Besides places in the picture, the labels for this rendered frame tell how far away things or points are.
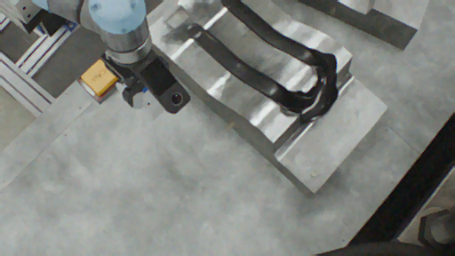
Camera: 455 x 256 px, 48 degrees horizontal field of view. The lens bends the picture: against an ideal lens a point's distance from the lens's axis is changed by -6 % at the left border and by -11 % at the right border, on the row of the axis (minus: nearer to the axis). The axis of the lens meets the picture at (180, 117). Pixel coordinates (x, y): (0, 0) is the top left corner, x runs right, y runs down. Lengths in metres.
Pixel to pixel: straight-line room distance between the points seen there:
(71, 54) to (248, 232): 1.09
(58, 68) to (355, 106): 1.15
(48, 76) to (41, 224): 0.88
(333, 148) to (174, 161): 0.34
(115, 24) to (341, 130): 0.59
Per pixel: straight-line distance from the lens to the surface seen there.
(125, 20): 0.75
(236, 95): 1.11
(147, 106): 1.05
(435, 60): 1.37
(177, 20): 1.23
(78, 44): 2.00
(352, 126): 1.17
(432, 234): 1.20
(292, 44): 1.17
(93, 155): 1.20
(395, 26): 1.27
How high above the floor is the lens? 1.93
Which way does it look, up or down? 71 degrees down
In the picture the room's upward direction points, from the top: 11 degrees counter-clockwise
